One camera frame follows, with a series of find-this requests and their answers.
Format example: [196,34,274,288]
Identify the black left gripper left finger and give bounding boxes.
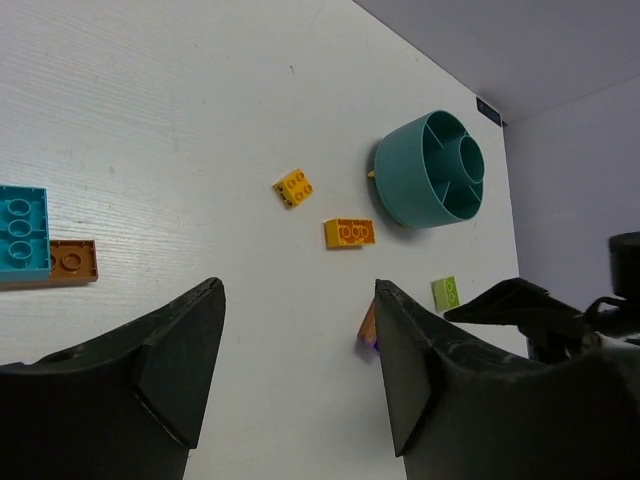
[1,278,226,479]

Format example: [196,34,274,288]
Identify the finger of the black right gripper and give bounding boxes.
[444,278,585,340]

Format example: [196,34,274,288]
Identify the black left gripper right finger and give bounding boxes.
[375,280,639,479]

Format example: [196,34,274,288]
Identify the lime green lego brick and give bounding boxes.
[431,276,461,312]

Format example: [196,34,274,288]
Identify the purple orange lego stack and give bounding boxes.
[357,300,379,354]

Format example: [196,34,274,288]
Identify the brown lego plate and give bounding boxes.
[49,240,99,284]

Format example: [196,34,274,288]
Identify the blue lego brick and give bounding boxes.
[0,185,51,283]

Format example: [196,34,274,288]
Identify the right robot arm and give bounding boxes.
[374,232,639,479]

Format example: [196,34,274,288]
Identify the teal round divided container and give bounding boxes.
[373,110,485,229]

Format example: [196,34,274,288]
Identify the long orange yellow lego brick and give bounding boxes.
[324,218,376,249]

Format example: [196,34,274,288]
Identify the dark blue table label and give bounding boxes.
[476,97,504,127]

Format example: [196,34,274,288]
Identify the small yellow lego brick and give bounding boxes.
[273,169,314,209]

